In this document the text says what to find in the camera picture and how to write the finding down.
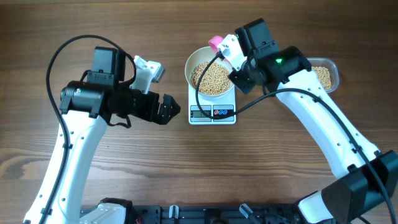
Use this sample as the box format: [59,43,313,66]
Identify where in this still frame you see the pink plastic scoop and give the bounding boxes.
[208,34,234,63]

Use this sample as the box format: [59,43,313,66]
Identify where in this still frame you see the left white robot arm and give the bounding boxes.
[24,47,180,223]

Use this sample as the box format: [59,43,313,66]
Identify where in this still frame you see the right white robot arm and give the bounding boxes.
[224,19,397,223]

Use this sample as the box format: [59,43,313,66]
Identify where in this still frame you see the white digital kitchen scale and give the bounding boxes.
[188,86,236,125]

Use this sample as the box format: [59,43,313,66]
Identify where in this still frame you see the soybeans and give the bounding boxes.
[190,62,231,95]

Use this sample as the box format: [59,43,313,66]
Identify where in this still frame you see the clear plastic container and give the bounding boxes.
[308,58,340,93]

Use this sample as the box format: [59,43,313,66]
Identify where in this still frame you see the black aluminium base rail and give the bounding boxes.
[134,204,303,224]

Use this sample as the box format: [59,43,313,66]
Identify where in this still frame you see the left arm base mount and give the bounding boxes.
[80,198,139,224]

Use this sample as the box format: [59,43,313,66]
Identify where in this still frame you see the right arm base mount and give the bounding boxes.
[298,191,333,223]

